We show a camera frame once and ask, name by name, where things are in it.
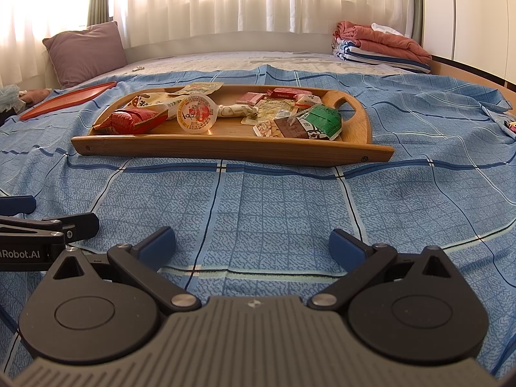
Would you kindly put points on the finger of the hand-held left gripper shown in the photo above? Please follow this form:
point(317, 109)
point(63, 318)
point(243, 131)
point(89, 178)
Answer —
point(18, 204)
point(78, 225)

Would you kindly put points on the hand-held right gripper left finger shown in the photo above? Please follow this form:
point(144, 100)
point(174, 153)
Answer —
point(157, 244)

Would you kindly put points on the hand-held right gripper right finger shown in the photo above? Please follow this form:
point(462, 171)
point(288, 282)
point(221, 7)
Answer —
point(346, 248)

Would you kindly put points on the round jelly cup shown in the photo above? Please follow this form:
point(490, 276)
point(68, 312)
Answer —
point(195, 115)

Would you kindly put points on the white yellow pastry packet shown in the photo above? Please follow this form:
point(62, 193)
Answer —
point(151, 100)

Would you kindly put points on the gold snack packet black label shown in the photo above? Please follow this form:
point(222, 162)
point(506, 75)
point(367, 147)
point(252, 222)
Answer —
point(274, 109)

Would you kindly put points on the blue checkered bed sheet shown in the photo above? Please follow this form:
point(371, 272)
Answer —
point(282, 209)

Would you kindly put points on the light blue plastic bag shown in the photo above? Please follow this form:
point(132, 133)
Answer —
point(8, 96)

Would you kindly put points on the red crinkled snack packet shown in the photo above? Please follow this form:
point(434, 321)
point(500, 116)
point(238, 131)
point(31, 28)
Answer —
point(125, 123)

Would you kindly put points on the red plastic tray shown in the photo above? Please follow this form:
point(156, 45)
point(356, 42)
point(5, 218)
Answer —
point(68, 98)

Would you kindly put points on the green snack packet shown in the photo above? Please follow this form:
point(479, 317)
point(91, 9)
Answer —
point(322, 121)

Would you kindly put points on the brown nut bar packet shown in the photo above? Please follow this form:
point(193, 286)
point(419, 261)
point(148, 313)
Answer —
point(282, 129)

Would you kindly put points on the small white snack packet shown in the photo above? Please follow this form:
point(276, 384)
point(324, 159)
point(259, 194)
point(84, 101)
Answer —
point(312, 98)

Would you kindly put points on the white wrapped candy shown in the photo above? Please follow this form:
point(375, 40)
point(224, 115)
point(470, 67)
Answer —
point(236, 109)

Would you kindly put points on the small beige snack packet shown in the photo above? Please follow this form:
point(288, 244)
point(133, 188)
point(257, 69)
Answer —
point(203, 87)

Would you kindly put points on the purple pillow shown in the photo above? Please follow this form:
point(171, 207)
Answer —
point(86, 52)

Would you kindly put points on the red flat packet white text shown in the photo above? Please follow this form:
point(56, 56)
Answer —
point(284, 92)

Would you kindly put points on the pink snack packet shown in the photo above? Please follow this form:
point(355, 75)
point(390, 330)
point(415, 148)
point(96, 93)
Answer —
point(252, 96)

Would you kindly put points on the blue white striped folded blanket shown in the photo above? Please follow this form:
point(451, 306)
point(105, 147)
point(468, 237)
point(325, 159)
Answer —
point(371, 59)

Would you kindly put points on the beige quilted mattress pad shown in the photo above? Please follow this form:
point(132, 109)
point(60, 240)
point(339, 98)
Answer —
point(242, 58)

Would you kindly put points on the small colourful toy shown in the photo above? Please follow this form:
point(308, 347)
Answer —
point(510, 125)

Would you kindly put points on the pink folded blanket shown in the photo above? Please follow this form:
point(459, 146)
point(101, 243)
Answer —
point(387, 42)

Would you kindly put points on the light bed headboard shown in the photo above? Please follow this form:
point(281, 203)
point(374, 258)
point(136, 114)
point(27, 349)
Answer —
point(242, 40)

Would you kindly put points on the white folded cloth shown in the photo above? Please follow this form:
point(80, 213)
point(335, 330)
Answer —
point(385, 29)

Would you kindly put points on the white sheer curtain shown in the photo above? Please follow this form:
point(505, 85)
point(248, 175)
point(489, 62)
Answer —
point(242, 0)

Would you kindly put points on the white wardrobe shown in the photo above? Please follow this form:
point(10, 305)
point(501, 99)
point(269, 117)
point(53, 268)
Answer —
point(467, 16)

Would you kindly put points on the wooden bed side rail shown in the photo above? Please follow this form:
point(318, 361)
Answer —
point(471, 68)

